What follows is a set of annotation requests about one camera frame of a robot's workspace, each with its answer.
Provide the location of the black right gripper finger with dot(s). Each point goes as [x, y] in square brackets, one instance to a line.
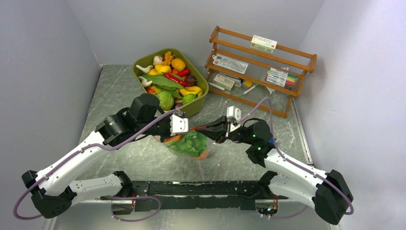
[217, 134]
[218, 124]

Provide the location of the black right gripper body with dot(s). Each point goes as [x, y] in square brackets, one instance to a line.
[223, 131]

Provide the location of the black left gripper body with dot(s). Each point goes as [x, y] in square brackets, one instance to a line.
[166, 127]

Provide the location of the red pepper toy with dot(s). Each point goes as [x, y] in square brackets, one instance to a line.
[175, 138]

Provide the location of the clear zip bag orange zipper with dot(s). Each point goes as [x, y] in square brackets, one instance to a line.
[187, 143]

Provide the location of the peach toy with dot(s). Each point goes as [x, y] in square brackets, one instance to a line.
[203, 155]

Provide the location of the napa cabbage toy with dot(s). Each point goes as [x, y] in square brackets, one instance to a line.
[188, 144]

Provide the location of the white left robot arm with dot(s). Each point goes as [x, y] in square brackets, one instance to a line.
[56, 188]

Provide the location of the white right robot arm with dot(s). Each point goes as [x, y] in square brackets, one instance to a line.
[327, 193]

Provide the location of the green leafy vegetable toy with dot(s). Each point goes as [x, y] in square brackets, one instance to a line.
[166, 100]

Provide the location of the small green lime toy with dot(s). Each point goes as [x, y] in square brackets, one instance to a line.
[188, 98]

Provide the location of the small white green box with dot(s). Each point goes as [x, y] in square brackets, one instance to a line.
[224, 82]

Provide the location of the yellow banana pepper toy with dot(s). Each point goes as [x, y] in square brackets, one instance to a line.
[191, 90]

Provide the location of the flat green leaf toy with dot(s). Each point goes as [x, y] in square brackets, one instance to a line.
[162, 82]

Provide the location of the white pen on table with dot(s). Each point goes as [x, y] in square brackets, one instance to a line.
[250, 89]

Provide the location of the white mushroom toy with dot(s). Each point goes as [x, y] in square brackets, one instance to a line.
[145, 70]
[145, 83]

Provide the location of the long red chili toy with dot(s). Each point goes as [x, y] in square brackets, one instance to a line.
[177, 80]

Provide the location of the dark red beet toy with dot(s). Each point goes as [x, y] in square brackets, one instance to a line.
[191, 80]

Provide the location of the yellow lemon toy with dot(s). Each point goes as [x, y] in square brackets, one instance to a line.
[163, 68]

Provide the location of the short red chili toy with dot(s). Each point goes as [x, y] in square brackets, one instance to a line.
[184, 73]

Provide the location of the flat packaged stationery card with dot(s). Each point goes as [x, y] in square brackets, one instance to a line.
[230, 63]

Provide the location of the yellow potato toy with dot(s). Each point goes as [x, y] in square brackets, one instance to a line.
[178, 64]

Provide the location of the coloured marker pen set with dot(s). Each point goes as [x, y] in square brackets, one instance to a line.
[281, 78]

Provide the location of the white garlic bulb toy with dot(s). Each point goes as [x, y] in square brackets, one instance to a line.
[157, 60]

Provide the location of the orange ginger root toy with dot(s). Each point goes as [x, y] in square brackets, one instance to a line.
[168, 57]

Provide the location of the wooden shelf rack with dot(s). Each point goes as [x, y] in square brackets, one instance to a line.
[237, 46]

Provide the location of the white box on top shelf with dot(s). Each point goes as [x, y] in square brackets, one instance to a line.
[263, 44]

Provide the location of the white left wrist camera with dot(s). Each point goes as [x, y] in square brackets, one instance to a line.
[179, 125]

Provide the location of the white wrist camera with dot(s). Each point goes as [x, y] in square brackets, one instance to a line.
[179, 125]
[233, 116]

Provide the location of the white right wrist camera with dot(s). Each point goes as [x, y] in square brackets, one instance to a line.
[233, 116]

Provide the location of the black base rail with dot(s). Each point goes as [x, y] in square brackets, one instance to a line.
[201, 194]

